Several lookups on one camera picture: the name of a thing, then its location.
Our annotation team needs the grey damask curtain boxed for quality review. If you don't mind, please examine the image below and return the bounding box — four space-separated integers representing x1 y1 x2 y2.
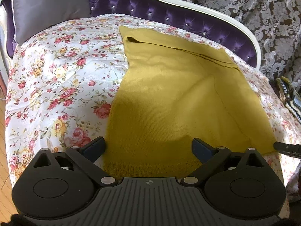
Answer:
146 0 301 83

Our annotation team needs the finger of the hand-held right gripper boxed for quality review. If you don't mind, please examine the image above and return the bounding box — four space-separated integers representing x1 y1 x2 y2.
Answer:
273 142 301 159

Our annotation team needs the floral bedspread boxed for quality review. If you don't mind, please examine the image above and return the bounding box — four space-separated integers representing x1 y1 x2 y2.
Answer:
5 13 301 217

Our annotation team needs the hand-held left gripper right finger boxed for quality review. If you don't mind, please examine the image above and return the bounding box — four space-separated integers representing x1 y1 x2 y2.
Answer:
181 138 269 186

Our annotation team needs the striped woven bag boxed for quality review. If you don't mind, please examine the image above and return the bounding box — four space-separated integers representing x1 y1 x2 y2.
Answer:
276 76 301 124

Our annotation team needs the grey satin pillow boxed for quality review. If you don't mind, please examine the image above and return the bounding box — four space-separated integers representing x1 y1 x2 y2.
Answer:
11 0 92 46

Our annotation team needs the purple tufted sofa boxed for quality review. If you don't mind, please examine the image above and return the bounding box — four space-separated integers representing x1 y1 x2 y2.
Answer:
0 0 261 71

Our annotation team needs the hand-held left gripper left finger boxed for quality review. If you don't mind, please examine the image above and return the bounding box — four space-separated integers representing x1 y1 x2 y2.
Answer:
31 137 119 187

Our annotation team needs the yellow knit garment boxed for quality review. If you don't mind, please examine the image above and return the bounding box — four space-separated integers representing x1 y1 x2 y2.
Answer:
103 25 277 178

